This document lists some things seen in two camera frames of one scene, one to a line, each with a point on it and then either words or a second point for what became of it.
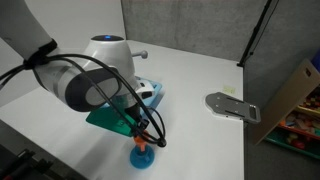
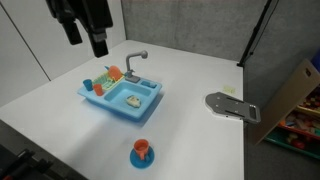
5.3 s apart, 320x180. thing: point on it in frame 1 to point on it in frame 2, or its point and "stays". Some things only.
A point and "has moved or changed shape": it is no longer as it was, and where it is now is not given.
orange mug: [140, 141] has moved or changed shape
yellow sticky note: [229, 89] stays
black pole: [254, 33] stays
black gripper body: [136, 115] to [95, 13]
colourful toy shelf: [293, 118] stays
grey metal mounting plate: [228, 106] stays
